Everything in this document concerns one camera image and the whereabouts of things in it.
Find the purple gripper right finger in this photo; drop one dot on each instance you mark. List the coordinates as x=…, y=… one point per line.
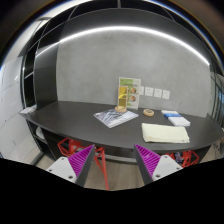
x=153, y=166

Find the red metal stool right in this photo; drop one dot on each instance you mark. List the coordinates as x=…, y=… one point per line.
x=185, y=158

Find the red metal stool left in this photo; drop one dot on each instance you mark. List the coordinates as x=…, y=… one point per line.
x=68, y=147

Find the cream folded towel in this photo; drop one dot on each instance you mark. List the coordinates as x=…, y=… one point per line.
x=164, y=133

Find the upright menu card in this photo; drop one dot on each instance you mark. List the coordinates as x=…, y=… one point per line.
x=133, y=91

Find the blue white booklet stack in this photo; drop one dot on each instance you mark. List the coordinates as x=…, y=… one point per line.
x=175, y=118

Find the white wall sockets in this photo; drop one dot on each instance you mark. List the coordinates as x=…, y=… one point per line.
x=154, y=92

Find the papers on table corner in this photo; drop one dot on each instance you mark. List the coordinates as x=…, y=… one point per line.
x=28, y=110

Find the dark shelf unit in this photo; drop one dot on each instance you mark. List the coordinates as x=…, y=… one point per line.
x=39, y=66

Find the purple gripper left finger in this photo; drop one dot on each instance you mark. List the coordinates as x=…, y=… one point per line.
x=74, y=168

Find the red metal stool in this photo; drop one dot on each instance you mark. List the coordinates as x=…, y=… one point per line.
x=68, y=147
x=185, y=158

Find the grey magazine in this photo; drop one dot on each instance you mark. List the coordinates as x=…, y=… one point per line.
x=111, y=118

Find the LED light strip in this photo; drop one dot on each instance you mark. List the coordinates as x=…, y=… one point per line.
x=127, y=29

